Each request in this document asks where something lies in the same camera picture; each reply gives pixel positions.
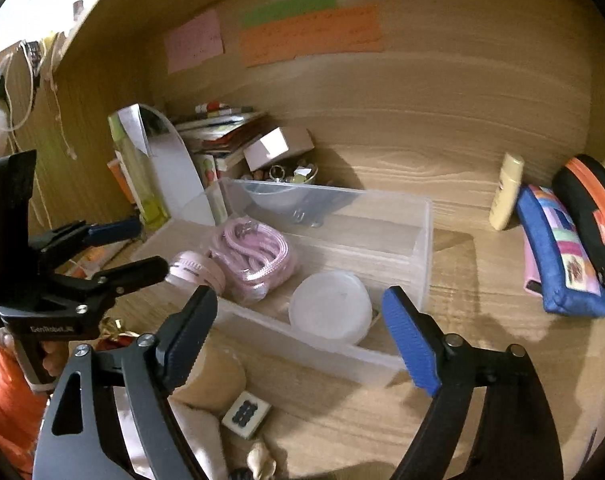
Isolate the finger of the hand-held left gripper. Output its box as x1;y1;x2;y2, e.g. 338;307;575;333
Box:
47;255;170;311
30;216;144;262

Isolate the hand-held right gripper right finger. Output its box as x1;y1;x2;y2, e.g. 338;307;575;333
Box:
381;285;565;480

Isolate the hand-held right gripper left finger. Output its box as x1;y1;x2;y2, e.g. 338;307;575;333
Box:
32;285;219;480

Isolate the beige drawstring cloth bag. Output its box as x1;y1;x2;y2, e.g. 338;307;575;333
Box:
168;342;248;480

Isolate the clear plastic storage box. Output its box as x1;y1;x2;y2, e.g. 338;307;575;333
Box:
130;176;434;390

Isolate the white round container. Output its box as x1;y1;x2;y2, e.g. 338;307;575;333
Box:
288;270;374;346

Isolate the small beige seashell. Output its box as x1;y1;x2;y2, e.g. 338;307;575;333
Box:
246;447;276;480

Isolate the person's left forearm orange sleeve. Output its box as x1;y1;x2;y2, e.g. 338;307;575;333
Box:
0;345;50;476

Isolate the wooden desktop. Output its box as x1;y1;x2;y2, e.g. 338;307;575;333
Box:
47;130;605;480

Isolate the person's left hand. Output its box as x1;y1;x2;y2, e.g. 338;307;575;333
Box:
40;341;70;380

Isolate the orange packet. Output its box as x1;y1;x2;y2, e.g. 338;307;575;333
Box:
107;159;136;206

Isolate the tall green bottle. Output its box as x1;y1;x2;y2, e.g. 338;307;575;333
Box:
107;112;170;231

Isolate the red item gold ribbon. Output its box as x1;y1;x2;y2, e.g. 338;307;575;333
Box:
97;317;148;356

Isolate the white curved stand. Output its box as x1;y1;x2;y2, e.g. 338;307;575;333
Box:
140;104;218;226

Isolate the white paper receipt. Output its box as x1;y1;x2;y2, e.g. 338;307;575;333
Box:
116;105;150;158

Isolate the white box fruit print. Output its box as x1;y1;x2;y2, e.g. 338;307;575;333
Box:
195;152;229;226

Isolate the stack of books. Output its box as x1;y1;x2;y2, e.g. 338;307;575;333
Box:
175;110;270;173

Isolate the pink flat item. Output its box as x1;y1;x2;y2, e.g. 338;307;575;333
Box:
523;232;545;296

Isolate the glass bowl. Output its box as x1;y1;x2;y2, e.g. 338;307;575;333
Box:
242;162;320;216

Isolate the blue patchwork pencil pouch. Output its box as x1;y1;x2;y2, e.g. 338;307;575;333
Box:
515;185;605;318

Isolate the pile of small trinkets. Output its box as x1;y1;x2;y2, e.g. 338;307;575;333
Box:
250;159;319;186

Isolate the cream lotion bottle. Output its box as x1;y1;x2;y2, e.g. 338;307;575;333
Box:
488;152;525;231

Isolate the small pale cardboard box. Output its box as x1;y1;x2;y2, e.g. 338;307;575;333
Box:
243;126;315;172

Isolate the pink sticky note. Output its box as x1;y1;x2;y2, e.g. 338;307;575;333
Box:
163;8;226;75

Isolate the black orange zip case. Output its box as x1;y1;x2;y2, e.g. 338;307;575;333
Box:
552;154;605;288

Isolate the wooden desk hutch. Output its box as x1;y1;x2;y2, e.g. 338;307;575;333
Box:
0;0;605;241

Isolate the orange sticky note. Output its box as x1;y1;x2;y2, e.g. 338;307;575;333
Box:
240;5;384;68

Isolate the green sticky note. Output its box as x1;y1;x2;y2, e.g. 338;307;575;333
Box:
240;0;338;28

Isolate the white knotted string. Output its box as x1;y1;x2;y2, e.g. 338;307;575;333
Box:
52;35;79;161

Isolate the black patterned strap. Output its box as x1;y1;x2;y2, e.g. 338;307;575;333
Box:
25;40;46;81

